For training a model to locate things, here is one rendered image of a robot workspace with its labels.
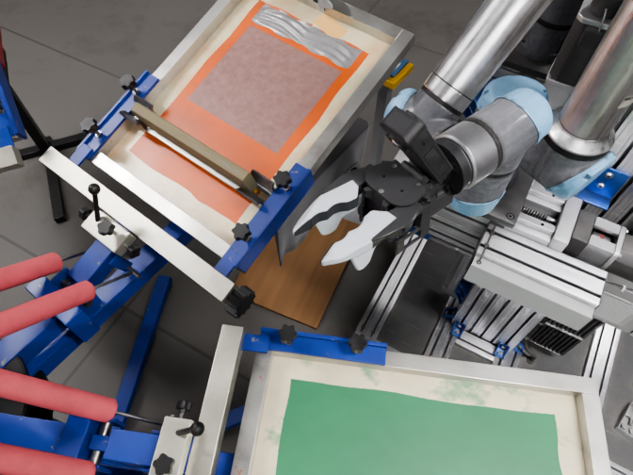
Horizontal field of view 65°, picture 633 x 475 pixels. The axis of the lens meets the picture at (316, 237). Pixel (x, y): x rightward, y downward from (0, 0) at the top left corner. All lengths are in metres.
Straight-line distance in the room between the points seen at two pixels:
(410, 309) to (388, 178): 1.58
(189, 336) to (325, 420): 1.25
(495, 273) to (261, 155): 0.67
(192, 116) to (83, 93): 2.03
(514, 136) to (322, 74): 0.88
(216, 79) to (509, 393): 1.14
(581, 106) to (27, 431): 1.23
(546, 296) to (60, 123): 2.84
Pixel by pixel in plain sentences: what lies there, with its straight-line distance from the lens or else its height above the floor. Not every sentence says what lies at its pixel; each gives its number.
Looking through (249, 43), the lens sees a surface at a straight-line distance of 1.58.
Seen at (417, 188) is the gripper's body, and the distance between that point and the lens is 0.56.
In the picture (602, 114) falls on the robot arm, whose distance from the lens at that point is 0.91.
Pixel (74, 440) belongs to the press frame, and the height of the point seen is 1.05.
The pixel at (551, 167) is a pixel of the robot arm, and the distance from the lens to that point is 0.97.
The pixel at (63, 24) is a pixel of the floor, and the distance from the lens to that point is 4.10.
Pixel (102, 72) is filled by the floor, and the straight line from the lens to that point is 3.59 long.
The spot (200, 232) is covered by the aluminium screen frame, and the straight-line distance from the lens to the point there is 1.28.
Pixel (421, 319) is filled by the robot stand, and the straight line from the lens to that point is 2.12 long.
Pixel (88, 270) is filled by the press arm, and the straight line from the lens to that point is 1.33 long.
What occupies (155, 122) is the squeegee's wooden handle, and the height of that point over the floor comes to 1.18.
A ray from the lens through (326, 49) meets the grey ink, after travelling 1.50.
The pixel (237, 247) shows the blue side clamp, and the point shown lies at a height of 1.09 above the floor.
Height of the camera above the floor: 2.12
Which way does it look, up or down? 58 degrees down
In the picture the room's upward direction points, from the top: straight up
